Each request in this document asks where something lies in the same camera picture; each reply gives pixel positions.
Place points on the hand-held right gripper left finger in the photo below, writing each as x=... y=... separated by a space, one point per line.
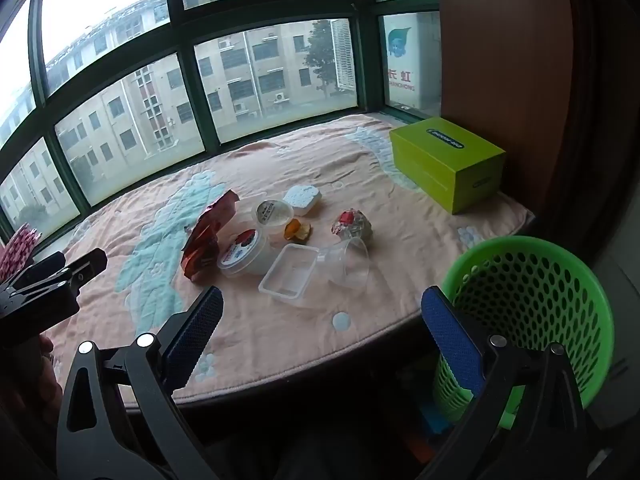
x=197 y=330

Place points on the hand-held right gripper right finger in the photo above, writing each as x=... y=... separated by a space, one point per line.
x=452 y=340

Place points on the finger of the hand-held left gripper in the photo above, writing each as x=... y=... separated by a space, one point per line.
x=85 y=266
x=45 y=266

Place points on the white pudding cup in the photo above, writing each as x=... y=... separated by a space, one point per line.
x=250 y=260

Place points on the green perforated plastic basket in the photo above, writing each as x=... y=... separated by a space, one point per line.
x=530 y=290

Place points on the person's left hand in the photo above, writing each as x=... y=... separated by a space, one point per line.
x=50 y=385

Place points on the red white patterned cloth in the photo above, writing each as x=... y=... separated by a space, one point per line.
x=17 y=252

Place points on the pink blanket with blue print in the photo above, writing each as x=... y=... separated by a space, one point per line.
x=280 y=340

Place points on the red snack wrapper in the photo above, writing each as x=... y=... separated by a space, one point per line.
x=205 y=245

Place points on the clear rectangular plastic container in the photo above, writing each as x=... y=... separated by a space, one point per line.
x=280 y=286

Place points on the clear plastic cup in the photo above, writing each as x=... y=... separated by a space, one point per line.
x=345 y=256

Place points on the clear jelly cup labelled lid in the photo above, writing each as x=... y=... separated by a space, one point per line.
x=272 y=212

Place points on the orange peel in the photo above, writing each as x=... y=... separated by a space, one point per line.
x=297 y=230

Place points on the crumpled foil wrapper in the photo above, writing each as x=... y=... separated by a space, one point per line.
x=352 y=225

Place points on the grey apartment building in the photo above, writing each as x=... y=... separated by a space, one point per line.
x=140 y=110

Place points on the white foam block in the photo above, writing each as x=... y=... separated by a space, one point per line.
x=302 y=199

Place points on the green cardboard box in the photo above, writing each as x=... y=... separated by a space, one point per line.
x=440 y=160

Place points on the white outdoor air conditioner unit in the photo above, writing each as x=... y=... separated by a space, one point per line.
x=405 y=60

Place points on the brown wooden cabinet side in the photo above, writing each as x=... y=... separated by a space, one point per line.
x=500 y=35

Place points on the green window frame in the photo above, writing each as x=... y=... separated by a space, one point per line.
x=185 y=25

